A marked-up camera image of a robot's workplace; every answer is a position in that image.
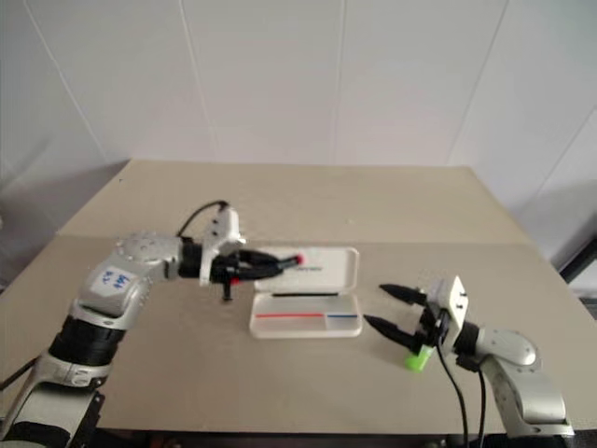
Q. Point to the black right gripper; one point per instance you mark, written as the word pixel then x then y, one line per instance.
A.
pixel 431 329

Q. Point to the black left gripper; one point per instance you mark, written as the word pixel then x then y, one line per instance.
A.
pixel 223 270

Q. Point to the red marker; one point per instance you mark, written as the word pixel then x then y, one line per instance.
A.
pixel 299 257

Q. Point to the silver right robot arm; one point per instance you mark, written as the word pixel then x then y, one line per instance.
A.
pixel 513 354

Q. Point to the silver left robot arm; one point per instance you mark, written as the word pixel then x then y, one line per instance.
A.
pixel 135 254

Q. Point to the black marker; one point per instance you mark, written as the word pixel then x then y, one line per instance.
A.
pixel 305 294

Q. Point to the green marker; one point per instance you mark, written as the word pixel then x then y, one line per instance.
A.
pixel 416 360

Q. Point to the white open pencil case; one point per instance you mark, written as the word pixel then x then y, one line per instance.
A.
pixel 308 322

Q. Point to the white handwritten label sticker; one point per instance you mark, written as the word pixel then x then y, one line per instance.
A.
pixel 113 278

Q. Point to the black object beside table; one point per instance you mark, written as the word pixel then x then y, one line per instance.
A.
pixel 580 266

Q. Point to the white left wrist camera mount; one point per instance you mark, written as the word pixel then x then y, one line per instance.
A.
pixel 227 229

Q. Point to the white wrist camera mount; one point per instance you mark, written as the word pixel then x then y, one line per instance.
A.
pixel 450 303
pixel 227 229

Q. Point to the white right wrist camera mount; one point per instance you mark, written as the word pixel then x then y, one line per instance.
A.
pixel 450 303

